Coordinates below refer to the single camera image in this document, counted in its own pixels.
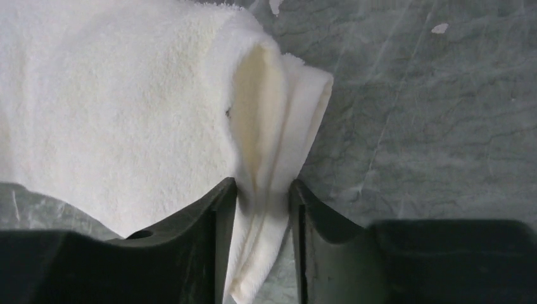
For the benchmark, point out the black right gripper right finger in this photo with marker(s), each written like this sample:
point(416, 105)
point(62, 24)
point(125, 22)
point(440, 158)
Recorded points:
point(408, 261)

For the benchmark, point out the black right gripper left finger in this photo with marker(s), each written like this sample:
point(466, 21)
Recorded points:
point(180, 259)

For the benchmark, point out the white towel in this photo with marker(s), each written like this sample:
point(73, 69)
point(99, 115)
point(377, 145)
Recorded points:
point(131, 110)

